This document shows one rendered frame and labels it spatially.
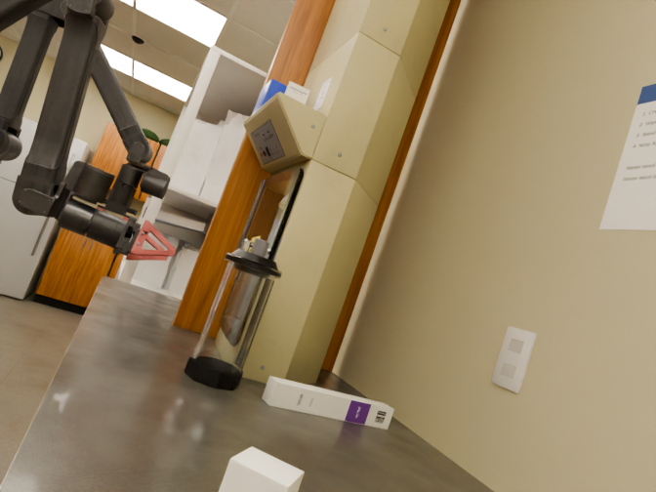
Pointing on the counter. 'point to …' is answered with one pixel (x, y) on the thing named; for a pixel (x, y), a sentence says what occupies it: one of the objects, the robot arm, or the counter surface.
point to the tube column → (388, 30)
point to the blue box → (268, 93)
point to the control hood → (288, 129)
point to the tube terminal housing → (332, 207)
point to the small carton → (297, 92)
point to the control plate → (267, 143)
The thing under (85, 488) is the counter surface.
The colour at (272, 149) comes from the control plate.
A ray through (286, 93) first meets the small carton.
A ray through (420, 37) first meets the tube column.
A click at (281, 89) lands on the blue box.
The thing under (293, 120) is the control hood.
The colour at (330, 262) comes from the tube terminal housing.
